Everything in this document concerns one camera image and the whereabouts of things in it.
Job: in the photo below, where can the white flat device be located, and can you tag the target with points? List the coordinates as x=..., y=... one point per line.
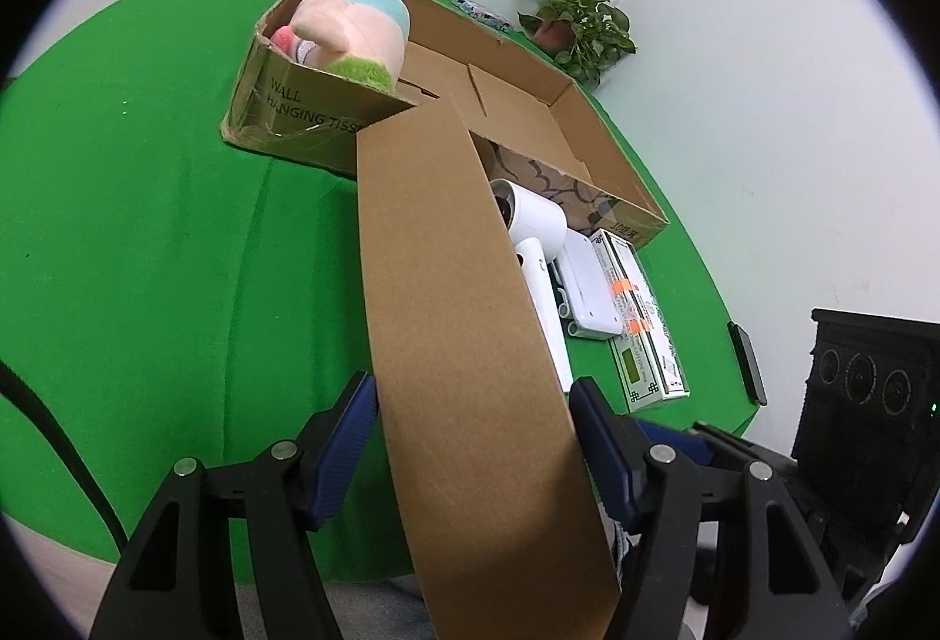
x=587, y=280

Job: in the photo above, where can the small colourful packets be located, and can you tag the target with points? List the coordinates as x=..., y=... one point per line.
x=477, y=10

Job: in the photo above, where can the pink plush toy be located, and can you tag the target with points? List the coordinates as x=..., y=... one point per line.
x=345, y=23

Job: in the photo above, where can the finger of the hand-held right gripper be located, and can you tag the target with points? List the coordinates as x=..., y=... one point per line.
x=727, y=443

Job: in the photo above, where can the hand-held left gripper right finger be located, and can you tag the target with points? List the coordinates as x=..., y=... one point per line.
x=604, y=456

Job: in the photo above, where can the small green potted plant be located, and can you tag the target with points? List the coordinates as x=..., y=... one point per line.
x=580, y=15

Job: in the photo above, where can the brown cardboard box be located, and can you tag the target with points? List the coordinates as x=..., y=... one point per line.
x=455, y=317

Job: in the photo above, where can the green tablecloth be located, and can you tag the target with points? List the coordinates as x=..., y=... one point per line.
x=147, y=206

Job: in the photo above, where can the black phone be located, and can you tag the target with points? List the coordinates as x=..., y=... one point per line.
x=747, y=364

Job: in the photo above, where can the white hair dryer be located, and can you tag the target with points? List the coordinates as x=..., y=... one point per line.
x=532, y=221

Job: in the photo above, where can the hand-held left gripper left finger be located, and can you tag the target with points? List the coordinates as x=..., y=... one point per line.
x=345, y=453

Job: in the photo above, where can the white and green medicine box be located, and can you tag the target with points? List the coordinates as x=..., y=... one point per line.
x=646, y=346

